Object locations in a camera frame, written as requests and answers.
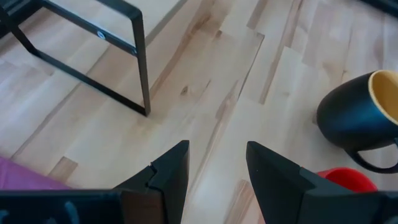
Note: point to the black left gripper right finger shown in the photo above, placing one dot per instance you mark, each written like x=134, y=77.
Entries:
x=280, y=193

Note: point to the black metal wooden shelf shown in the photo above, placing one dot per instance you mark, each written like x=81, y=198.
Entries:
x=141, y=62

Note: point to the black mug yellow inside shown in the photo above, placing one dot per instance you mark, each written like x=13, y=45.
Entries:
x=345, y=118

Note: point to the red cup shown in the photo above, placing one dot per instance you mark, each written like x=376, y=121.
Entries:
x=351, y=180

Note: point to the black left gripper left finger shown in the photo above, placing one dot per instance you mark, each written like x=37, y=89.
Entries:
x=168, y=186

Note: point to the pink folded cloth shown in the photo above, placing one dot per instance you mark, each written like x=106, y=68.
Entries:
x=18, y=177

